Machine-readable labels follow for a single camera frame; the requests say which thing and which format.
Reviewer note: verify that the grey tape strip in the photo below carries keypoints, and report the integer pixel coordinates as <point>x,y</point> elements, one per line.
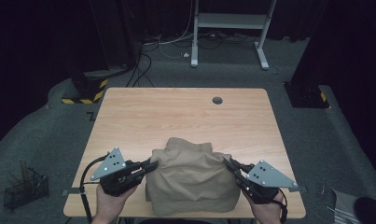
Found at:
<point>71,191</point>
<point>302,188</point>

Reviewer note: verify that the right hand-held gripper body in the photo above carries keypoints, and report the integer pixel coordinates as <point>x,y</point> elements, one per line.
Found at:
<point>266,179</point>

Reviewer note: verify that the person's left hand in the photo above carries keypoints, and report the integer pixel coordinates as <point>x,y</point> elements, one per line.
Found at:
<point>109,205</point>

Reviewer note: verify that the black yellow striped stand base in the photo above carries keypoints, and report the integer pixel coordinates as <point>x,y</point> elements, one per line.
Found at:
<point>89,91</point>

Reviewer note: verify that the grey striped sheet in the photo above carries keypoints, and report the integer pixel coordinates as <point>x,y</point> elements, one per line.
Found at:
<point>344,205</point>

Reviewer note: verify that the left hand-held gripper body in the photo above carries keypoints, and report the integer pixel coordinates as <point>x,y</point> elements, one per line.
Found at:
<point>114,168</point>

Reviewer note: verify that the beige shorts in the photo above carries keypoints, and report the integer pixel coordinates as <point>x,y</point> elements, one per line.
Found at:
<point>192,180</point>

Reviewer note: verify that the person's right hand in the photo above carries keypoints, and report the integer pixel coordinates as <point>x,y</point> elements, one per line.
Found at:
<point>268,211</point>

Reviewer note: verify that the grey table grommet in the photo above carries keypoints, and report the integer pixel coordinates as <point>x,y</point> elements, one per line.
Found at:
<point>217,100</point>

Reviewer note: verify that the black round object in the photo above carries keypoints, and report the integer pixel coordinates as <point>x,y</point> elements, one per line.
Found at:
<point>370,211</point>

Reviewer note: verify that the white metal stand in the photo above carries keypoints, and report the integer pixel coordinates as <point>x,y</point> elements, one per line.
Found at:
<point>230,20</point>

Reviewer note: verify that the black floor tape mark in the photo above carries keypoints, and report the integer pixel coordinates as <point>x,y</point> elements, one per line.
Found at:
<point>91,116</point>

